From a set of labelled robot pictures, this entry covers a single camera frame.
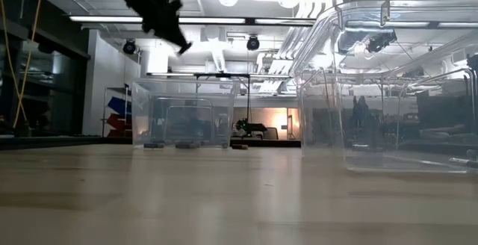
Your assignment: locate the black monitor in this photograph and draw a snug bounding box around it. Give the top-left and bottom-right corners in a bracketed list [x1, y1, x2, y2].
[415, 94, 472, 127]

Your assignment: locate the blue storage bin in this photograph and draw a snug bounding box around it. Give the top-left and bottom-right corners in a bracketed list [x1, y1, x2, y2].
[107, 96, 133, 117]

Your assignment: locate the red storage bin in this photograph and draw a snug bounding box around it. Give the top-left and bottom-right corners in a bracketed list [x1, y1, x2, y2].
[107, 113, 133, 139]

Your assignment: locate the clear plastic bin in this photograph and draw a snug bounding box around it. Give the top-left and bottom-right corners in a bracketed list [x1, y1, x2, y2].
[131, 78, 240, 150]
[290, 0, 478, 175]

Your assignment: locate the ceiling light strip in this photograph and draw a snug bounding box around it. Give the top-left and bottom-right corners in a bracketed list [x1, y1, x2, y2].
[177, 16, 247, 25]
[68, 15, 144, 24]
[254, 17, 317, 26]

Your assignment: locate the black ceiling camera cluster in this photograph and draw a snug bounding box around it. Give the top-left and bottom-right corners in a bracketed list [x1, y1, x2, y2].
[338, 29, 397, 55]

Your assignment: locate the yellow cable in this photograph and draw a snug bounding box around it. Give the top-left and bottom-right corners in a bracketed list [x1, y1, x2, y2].
[0, 0, 43, 129]

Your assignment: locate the black office chair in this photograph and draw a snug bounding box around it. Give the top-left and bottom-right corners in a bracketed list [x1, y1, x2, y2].
[262, 126, 279, 140]

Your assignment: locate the black ceiling spotlight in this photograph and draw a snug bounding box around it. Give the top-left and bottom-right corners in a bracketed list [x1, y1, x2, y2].
[122, 39, 137, 55]
[246, 34, 261, 52]

